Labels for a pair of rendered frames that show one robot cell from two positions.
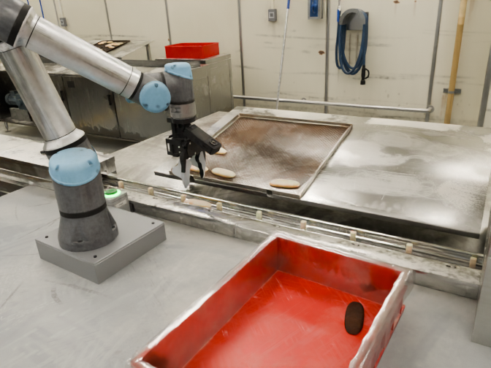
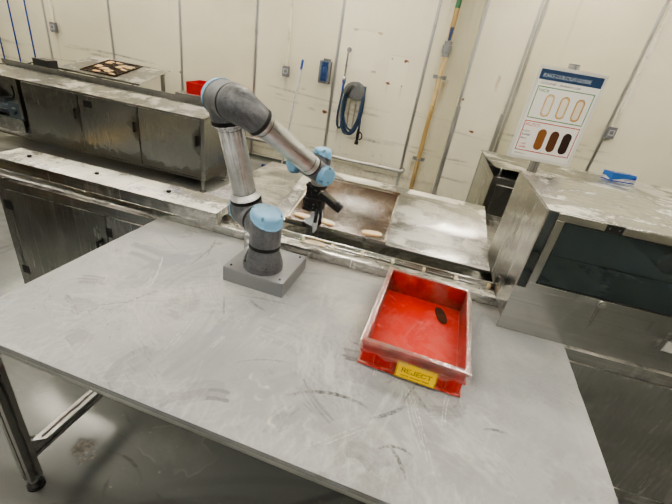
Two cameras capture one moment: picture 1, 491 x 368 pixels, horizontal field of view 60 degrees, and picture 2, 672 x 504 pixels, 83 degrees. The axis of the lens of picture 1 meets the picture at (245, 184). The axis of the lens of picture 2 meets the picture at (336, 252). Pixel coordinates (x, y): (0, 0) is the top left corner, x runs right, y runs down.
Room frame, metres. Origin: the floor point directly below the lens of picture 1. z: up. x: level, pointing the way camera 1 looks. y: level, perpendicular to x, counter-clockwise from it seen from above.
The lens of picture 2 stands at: (-0.24, 0.64, 1.66)
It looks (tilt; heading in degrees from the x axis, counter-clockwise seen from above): 28 degrees down; 338
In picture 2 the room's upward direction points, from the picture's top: 10 degrees clockwise
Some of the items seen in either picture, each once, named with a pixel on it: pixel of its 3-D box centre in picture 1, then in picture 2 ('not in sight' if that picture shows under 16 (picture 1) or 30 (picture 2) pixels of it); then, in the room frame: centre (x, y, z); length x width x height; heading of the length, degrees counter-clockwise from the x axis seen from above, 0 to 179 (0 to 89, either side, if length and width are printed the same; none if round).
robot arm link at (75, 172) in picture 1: (77, 178); (265, 225); (1.01, 0.42, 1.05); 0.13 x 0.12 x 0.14; 20
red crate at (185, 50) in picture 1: (192, 50); (212, 89); (5.03, 0.51, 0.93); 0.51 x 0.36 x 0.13; 62
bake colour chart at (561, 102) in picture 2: not in sight; (555, 118); (1.35, -1.06, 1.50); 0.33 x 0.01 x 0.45; 64
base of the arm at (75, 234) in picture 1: (85, 220); (263, 254); (1.00, 0.42, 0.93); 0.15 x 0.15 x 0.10
